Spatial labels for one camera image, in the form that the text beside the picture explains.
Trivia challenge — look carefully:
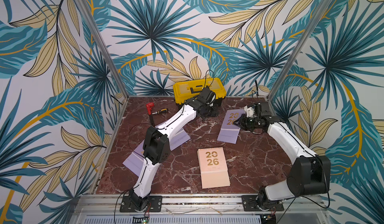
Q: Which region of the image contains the purple calendar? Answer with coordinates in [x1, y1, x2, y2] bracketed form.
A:
[170, 129, 191, 151]
[123, 141, 146, 176]
[218, 109, 245, 144]

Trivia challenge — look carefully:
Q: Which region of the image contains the pink calendar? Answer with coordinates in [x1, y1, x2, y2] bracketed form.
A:
[197, 147, 231, 189]

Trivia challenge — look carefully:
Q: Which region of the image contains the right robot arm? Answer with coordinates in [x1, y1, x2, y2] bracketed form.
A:
[234, 102, 331, 210]

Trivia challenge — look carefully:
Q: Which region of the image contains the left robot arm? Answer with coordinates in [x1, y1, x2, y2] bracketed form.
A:
[128, 87, 216, 212]

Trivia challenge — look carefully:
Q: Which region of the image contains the yellow black toolbox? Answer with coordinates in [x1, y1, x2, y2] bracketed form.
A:
[173, 78, 227, 109]

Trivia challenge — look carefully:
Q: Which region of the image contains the yellow black screwdriver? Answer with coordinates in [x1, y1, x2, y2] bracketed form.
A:
[152, 108, 168, 115]

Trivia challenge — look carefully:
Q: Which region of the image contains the red clamp tool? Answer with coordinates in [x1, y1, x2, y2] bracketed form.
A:
[146, 102, 155, 115]

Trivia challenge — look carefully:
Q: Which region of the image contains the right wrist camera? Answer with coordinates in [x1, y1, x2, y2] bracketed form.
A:
[244, 106, 255, 118]

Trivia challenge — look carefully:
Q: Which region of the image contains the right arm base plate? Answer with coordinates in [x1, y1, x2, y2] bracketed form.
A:
[241, 195, 284, 212]

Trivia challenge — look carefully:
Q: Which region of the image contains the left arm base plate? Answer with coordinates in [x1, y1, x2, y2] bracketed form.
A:
[119, 196, 163, 213]

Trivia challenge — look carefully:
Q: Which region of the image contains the aluminium front rail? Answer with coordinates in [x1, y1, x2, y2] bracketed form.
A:
[69, 194, 331, 224]

